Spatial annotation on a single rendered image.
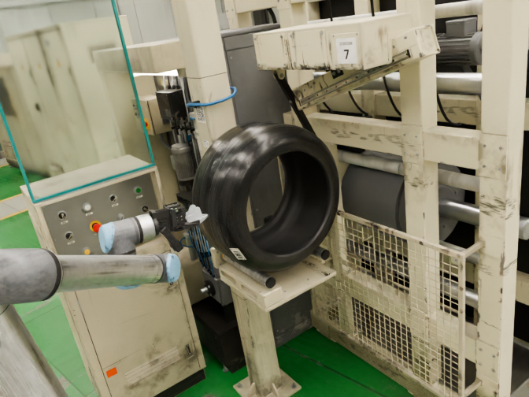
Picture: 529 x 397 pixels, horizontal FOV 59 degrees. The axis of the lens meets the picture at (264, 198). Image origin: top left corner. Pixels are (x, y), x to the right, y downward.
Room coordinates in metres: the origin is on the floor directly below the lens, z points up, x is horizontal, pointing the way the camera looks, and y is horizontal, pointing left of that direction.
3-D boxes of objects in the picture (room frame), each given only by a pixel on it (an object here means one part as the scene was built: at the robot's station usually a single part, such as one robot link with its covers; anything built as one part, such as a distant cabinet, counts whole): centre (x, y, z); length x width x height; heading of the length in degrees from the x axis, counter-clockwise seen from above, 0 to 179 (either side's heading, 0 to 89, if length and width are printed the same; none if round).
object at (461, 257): (1.75, -0.40, 0.65); 0.90 x 0.02 x 0.70; 32
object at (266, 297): (1.70, 0.12, 0.83); 0.36 x 0.09 x 0.06; 32
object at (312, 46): (1.82, -0.32, 1.71); 0.61 x 0.25 x 0.15; 32
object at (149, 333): (2.15, 0.81, 0.63); 0.56 x 0.41 x 1.27; 122
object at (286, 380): (1.98, 0.15, 0.02); 0.27 x 0.27 x 0.04; 32
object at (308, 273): (1.78, 0.00, 0.80); 0.37 x 0.36 x 0.02; 122
